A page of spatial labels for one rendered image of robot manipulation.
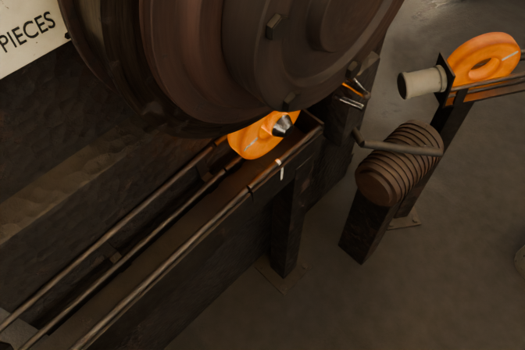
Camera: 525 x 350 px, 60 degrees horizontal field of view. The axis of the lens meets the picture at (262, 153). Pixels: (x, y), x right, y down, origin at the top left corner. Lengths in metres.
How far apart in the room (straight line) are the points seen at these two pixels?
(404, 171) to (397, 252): 0.54
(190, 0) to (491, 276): 1.42
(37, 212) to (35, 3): 0.28
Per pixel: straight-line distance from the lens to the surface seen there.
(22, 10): 0.53
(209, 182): 0.83
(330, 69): 0.56
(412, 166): 1.12
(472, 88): 1.12
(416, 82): 1.04
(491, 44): 1.05
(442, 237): 1.66
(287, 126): 0.73
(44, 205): 0.67
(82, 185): 0.67
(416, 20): 2.33
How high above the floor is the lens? 1.41
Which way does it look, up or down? 56 degrees down
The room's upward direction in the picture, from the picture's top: straight up
